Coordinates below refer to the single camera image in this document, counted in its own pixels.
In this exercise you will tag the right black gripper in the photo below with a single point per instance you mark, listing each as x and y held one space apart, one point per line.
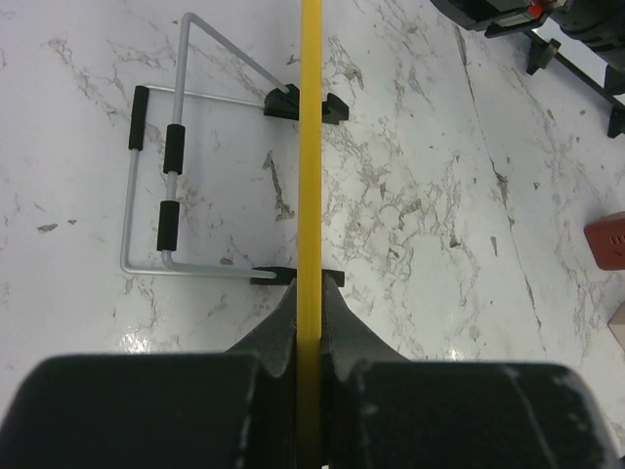
496 17

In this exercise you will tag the large whiteboard wire stand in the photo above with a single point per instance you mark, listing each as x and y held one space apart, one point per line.
542 53

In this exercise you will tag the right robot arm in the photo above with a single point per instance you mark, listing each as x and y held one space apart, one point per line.
597 24

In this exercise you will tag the yellow framed small whiteboard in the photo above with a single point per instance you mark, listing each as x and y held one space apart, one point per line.
309 283

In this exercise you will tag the small whiteboard wire stand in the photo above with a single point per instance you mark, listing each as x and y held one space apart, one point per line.
203 197

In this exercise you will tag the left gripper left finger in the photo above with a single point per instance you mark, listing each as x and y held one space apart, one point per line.
234 409

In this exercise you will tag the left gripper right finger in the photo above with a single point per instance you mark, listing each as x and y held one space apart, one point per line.
382 410

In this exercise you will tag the red power cube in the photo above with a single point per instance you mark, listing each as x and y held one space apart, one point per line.
605 238

